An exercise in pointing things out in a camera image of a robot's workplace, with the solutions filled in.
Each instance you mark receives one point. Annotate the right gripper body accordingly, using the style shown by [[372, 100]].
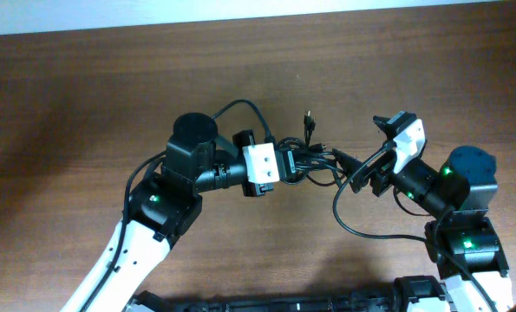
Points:
[[380, 179]]

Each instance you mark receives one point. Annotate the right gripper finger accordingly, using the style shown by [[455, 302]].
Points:
[[383, 123], [352, 167]]

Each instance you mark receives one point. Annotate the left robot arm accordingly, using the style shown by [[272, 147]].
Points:
[[164, 205]]

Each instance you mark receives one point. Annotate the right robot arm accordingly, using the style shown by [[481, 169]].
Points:
[[460, 239]]

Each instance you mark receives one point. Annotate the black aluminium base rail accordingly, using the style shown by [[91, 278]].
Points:
[[283, 303]]

